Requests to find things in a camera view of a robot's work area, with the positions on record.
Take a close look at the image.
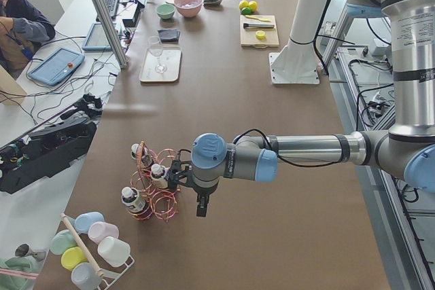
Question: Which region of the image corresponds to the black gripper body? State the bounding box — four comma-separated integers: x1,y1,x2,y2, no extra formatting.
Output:
193,175,219,206

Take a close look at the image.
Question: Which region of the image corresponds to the copper wire bottle basket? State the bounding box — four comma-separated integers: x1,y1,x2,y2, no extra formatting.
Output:
130,141,179,222

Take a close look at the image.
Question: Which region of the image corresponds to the tea bottle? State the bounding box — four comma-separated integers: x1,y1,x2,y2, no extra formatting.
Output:
130,143,154,168
151,164,168,189
121,187,148,220

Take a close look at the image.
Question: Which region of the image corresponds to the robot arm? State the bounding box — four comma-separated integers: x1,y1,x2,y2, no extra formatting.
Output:
188,0,434,217

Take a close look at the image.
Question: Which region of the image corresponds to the tea bottle front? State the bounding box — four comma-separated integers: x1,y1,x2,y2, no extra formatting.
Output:
121,187,148,220

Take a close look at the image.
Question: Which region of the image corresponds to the tea bottle back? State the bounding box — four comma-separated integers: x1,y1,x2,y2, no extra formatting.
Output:
130,143,154,168

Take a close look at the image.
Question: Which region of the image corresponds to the white cup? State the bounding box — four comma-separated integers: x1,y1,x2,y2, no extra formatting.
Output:
97,236,131,268

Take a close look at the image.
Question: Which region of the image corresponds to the pink cup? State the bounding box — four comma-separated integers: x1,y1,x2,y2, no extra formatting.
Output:
88,221,119,244

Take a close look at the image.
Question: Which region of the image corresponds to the blue cup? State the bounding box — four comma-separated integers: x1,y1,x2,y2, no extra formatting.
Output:
74,211,105,234

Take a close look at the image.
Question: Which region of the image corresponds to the grey cup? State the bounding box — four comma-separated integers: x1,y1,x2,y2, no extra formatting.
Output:
71,262,102,290

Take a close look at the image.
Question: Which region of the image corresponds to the cream serving tray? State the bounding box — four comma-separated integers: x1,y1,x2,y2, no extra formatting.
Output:
139,44,181,83

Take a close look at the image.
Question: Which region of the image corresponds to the yellow cup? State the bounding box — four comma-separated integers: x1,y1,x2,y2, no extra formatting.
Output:
60,246,88,271

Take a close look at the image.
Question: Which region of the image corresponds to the green cup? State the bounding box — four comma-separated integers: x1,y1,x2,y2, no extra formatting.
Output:
50,229,77,255

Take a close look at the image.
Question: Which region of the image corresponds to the clear wine glass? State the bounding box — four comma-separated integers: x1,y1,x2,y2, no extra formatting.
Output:
147,36,167,73

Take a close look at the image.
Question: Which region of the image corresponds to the dark grey folded cloth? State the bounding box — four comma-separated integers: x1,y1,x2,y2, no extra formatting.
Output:
158,29,180,43

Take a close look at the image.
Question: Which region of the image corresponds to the black equipment case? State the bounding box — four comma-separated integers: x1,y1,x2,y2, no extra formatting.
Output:
1,117,97,194

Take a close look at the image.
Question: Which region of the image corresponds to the half lemon slice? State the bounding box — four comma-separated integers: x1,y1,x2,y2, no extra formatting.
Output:
256,30,266,39

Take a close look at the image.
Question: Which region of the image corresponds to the steel jigger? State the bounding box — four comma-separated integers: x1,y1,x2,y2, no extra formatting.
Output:
15,243,47,261

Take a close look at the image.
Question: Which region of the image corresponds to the yellow plastic knife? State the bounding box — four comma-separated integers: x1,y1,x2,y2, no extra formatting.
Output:
245,15,271,22

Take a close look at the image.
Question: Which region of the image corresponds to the green bowl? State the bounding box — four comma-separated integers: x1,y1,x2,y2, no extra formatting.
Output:
156,3,175,20

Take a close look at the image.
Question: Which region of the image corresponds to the blue teach pendant far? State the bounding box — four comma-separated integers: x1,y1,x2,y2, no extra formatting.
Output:
82,22,111,52

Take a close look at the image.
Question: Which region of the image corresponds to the blue teach pendant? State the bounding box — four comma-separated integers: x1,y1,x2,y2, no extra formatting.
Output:
28,48,85,86
82,22,111,52

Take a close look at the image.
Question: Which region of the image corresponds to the pink bowl with ice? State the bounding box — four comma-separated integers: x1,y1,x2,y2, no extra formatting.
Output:
174,0,203,18

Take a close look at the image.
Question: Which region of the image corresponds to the yellow lemon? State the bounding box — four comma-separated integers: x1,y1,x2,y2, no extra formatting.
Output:
239,0,249,10

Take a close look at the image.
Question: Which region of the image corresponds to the blue teach pendant near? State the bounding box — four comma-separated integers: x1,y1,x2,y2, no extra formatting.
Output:
28,48,85,86

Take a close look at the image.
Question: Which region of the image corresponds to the black keyboard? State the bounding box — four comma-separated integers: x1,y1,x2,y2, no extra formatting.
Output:
103,0,120,20

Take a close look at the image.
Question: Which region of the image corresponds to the seated person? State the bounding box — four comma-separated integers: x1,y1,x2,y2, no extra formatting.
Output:
1,0,56,79

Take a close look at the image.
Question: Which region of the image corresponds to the white wire cup rack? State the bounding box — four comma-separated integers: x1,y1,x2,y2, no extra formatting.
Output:
60,213,135,289

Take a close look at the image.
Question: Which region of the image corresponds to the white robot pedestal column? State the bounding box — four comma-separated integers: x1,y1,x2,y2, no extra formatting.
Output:
269,0,330,84

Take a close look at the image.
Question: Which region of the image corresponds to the aluminium frame post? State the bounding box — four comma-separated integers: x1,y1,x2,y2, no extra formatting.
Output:
91,0,128,69

